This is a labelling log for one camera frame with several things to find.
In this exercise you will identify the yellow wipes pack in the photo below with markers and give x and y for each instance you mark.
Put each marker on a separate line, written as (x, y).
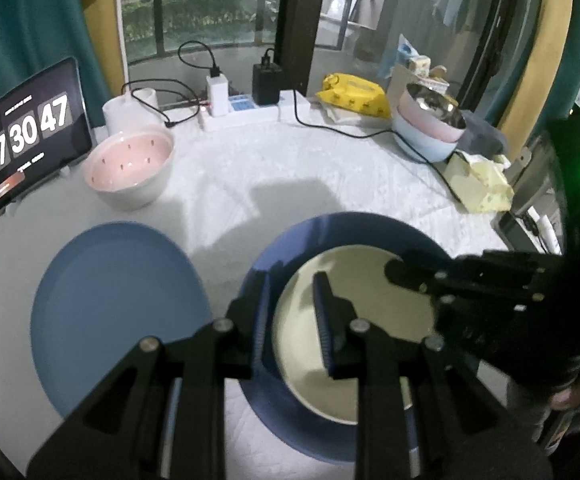
(350, 92)

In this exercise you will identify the white tablet stand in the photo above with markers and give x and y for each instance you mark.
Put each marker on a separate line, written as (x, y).
(62, 172)

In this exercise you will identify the white bowl pink inside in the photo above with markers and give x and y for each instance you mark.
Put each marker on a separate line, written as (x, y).
(130, 160)

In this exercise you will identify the teal curtain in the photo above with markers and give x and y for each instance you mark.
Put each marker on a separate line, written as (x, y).
(35, 25)

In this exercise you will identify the white power strip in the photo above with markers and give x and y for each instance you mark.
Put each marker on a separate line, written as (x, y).
(250, 115)

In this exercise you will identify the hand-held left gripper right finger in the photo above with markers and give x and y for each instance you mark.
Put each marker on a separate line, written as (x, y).
(322, 320)

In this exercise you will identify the white charger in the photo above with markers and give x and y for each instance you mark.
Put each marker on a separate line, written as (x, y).
(217, 92)

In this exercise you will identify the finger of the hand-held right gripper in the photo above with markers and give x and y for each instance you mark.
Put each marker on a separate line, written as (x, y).
(415, 275)

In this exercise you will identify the large blue plate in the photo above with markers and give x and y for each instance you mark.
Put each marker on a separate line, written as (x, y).
(115, 305)

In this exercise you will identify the black tablet clock display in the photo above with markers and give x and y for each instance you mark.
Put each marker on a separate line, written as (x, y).
(25, 130)

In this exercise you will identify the grey metal frame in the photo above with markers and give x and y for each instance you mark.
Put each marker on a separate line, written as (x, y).
(535, 180)

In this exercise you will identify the dark blue bowl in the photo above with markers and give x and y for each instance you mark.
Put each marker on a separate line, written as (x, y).
(350, 230)

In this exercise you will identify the light blue bowl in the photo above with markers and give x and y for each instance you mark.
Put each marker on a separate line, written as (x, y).
(420, 145)

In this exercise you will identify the black charger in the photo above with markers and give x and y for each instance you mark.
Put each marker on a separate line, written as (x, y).
(267, 85)

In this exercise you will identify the person's right hand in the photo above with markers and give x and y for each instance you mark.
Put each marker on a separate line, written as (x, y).
(567, 399)

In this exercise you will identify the blue white plastic package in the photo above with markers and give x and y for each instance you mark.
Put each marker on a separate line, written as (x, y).
(405, 52)

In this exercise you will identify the black balcony railing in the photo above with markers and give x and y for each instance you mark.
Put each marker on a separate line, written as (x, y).
(157, 20)

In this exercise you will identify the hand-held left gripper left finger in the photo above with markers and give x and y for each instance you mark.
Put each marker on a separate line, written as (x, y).
(261, 325)

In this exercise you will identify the cream bowl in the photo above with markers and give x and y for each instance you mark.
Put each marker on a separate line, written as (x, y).
(360, 270)

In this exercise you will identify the grey cloth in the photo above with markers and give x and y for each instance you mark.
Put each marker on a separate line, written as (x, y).
(485, 135)

